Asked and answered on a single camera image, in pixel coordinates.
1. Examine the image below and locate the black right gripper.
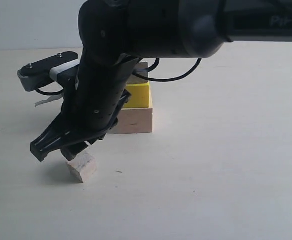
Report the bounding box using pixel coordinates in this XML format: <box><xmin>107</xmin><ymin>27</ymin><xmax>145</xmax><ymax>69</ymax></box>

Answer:
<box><xmin>30</xmin><ymin>49</ymin><xmax>139</xmax><ymax>162</ymax></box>

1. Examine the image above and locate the small plain wooden cube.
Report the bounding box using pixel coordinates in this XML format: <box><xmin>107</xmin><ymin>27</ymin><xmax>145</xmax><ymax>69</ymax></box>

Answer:
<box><xmin>66</xmin><ymin>151</ymin><xmax>97</xmax><ymax>183</ymax></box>

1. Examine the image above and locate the large plain wooden cube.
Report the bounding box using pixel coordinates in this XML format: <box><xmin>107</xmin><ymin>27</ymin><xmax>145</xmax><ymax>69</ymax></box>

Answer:
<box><xmin>109</xmin><ymin>87</ymin><xmax>153</xmax><ymax>135</ymax></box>

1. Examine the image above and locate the yellow painted wooden cube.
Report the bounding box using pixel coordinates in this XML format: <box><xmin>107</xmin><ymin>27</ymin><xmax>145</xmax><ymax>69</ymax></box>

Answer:
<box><xmin>123</xmin><ymin>82</ymin><xmax>151</xmax><ymax>109</ymax></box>

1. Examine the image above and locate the medium plain wooden cube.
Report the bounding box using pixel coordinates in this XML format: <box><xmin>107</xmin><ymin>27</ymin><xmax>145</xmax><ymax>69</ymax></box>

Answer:
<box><xmin>127</xmin><ymin>62</ymin><xmax>148</xmax><ymax>85</ymax></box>

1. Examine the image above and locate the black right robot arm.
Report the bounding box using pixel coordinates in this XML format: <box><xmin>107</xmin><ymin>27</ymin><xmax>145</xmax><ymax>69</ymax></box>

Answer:
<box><xmin>30</xmin><ymin>0</ymin><xmax>292</xmax><ymax>161</ymax></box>

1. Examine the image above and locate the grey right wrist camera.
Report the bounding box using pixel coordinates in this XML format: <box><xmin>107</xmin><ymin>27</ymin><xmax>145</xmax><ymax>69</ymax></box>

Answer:
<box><xmin>17</xmin><ymin>51</ymin><xmax>79</xmax><ymax>92</ymax></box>

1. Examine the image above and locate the black right camera cable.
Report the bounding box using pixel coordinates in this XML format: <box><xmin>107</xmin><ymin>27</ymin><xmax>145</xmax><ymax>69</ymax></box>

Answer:
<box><xmin>34</xmin><ymin>57</ymin><xmax>202</xmax><ymax>97</ymax></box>

